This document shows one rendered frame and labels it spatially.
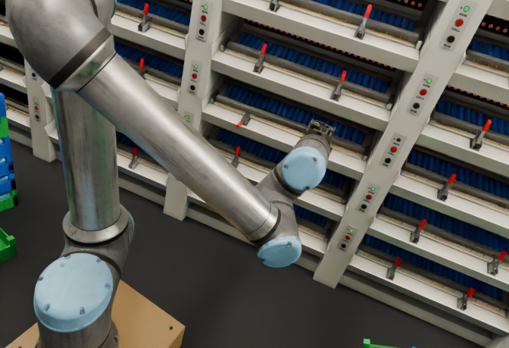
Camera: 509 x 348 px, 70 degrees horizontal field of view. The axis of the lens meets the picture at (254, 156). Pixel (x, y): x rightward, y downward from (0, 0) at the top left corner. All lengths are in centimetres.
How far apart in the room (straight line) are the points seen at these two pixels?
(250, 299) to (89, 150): 86
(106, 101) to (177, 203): 105
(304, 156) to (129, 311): 67
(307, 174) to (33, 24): 55
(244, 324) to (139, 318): 39
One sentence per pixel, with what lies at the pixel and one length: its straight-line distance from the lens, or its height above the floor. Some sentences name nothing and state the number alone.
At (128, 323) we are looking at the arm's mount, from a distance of 114.
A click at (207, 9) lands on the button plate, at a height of 88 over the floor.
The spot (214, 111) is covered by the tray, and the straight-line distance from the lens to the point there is 132.
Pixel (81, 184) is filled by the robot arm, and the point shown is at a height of 59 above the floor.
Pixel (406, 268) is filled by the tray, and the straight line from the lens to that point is 156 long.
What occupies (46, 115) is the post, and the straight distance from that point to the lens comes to 181.
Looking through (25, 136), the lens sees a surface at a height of 5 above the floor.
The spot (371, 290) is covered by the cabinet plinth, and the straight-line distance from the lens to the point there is 162.
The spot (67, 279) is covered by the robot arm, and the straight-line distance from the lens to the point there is 89.
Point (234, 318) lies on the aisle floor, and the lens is 136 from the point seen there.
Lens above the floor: 111
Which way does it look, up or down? 31 degrees down
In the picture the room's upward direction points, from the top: 16 degrees clockwise
